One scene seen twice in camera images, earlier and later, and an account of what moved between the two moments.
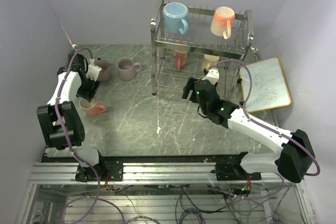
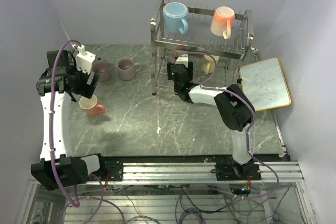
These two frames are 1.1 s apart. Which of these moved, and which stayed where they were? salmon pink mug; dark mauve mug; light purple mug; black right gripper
Moved: black right gripper
Stayed: dark mauve mug; salmon pink mug; light purple mug
